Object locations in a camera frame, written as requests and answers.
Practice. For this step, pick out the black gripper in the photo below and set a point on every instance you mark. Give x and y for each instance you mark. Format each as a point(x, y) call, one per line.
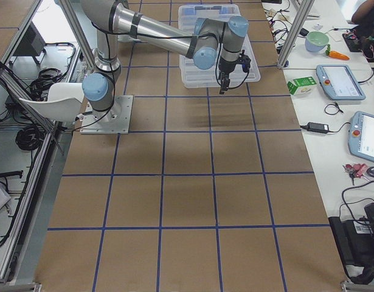
point(227, 66)

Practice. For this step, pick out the clear plastic box lid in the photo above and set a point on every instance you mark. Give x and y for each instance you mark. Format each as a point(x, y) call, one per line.
point(191, 76)

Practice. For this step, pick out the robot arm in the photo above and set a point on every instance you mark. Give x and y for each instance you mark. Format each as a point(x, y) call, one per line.
point(213, 42)

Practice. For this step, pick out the green white carton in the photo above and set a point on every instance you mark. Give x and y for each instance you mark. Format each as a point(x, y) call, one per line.
point(303, 85)

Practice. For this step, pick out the green bowl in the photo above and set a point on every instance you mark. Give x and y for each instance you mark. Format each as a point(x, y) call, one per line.
point(315, 41)

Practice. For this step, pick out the black power adapter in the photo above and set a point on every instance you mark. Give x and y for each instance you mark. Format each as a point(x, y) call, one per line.
point(316, 127)

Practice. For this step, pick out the toy carrot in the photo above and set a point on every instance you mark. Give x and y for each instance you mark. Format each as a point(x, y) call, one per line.
point(336, 55)

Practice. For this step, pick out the teach pendant upper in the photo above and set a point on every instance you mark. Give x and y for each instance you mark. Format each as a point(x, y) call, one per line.
point(339, 83)

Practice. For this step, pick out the teach pendant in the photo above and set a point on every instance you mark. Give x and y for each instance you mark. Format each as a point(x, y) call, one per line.
point(361, 135)
point(339, 83)

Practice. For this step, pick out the teach pendant lower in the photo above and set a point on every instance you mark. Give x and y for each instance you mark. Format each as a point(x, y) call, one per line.
point(361, 135)

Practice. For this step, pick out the person in background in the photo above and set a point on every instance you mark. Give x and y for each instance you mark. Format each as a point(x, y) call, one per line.
point(363, 17)

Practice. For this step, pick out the red keys bunch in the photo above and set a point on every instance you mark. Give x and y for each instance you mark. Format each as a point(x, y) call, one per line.
point(355, 171)

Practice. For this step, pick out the white chair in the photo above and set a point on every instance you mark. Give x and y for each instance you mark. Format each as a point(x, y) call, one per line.
point(63, 102)

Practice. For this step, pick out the black device with label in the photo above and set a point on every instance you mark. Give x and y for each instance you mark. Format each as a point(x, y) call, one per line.
point(355, 242)

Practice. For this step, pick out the aluminium frame post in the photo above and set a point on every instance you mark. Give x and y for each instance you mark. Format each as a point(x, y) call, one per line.
point(78, 33)
point(298, 22)

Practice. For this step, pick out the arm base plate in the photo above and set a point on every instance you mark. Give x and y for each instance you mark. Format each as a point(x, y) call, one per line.
point(117, 121)

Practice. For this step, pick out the aluminium frame post left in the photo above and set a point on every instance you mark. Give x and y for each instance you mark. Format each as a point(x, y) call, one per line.
point(78, 33)

